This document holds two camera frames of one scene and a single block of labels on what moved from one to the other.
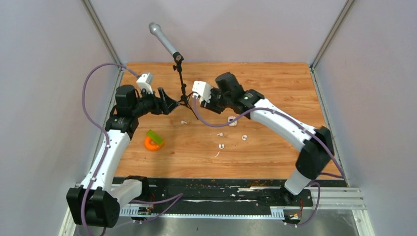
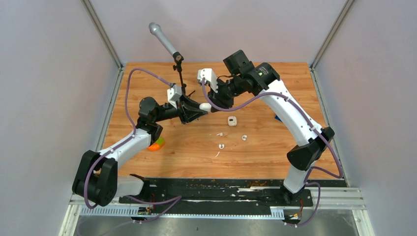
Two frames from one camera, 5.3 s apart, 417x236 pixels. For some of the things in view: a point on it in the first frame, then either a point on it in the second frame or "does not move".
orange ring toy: (151, 146) does not move
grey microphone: (156, 29) does not move
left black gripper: (165, 104) to (185, 117)
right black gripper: (209, 105) does not move
